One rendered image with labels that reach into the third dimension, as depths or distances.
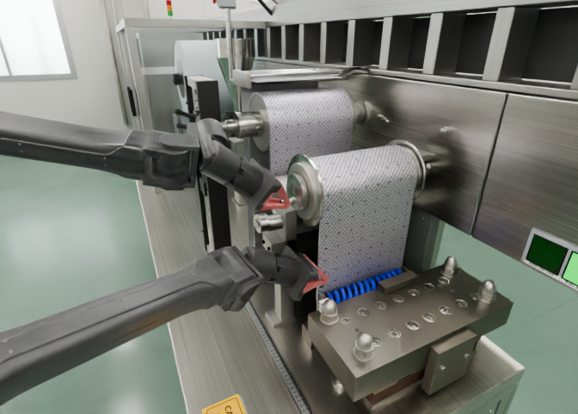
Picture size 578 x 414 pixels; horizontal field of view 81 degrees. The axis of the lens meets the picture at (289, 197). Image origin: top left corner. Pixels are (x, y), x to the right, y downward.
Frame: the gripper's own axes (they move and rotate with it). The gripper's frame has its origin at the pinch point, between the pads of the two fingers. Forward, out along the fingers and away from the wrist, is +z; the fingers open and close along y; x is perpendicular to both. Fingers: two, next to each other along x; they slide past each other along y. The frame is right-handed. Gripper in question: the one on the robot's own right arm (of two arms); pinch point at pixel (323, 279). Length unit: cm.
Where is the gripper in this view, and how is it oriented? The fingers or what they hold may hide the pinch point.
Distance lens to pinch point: 74.4
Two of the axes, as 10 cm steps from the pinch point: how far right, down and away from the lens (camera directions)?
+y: 4.4, 3.7, -8.2
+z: 7.8, 2.9, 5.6
